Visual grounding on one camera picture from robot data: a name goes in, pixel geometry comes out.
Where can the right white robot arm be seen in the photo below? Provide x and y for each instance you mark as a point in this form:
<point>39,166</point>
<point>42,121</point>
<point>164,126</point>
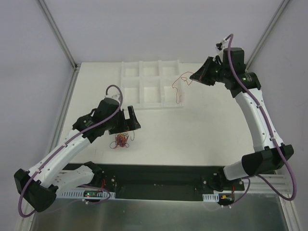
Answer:
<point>270,151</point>

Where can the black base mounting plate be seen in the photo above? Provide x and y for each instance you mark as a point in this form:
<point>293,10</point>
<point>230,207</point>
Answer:
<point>171,183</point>

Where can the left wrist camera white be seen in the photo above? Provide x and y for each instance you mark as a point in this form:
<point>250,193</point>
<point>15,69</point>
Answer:
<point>116,97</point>

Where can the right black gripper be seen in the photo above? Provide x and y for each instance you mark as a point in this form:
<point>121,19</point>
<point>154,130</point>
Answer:
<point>212,71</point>

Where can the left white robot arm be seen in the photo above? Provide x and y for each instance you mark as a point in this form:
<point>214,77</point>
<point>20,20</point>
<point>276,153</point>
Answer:
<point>42,183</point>

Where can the left aluminium frame post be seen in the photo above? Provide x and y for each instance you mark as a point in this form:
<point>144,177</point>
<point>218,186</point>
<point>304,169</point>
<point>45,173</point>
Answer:
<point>57,33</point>

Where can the right aluminium frame post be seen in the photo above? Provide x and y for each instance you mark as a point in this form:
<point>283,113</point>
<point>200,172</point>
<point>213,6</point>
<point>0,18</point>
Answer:
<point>267,32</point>

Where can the aluminium frame post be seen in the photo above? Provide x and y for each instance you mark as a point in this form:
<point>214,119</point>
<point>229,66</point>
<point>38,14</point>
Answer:
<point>267,32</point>
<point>57,33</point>

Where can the aluminium front rail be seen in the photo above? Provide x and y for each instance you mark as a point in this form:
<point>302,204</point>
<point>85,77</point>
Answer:
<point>279,182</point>

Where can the white slotted cable duct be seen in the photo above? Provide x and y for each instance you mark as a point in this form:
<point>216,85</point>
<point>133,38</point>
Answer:
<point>211,197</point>
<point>87,194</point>

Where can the right white slotted cable duct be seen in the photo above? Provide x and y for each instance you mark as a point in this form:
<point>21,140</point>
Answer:
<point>211,197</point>

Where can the left white slotted cable duct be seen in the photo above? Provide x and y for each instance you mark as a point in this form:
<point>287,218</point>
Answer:
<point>87,194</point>

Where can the white foam compartment tray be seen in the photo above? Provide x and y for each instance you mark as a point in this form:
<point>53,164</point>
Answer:
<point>152,85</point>

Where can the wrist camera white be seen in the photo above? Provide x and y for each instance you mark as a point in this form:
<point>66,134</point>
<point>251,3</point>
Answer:
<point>116,97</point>
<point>222,44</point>

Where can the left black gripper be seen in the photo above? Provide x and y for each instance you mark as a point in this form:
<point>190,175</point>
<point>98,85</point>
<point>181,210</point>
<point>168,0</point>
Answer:
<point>123,122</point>

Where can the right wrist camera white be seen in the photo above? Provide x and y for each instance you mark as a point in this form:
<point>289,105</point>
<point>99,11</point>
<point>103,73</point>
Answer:
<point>222,44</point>

